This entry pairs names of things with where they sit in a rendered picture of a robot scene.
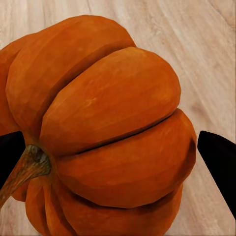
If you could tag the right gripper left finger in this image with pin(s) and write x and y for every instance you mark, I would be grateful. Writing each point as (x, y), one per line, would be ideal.
(12, 146)

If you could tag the pumpkin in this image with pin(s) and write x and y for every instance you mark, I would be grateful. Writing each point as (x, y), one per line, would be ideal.
(107, 149)

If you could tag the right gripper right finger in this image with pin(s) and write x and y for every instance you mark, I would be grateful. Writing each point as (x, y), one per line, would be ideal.
(219, 155)

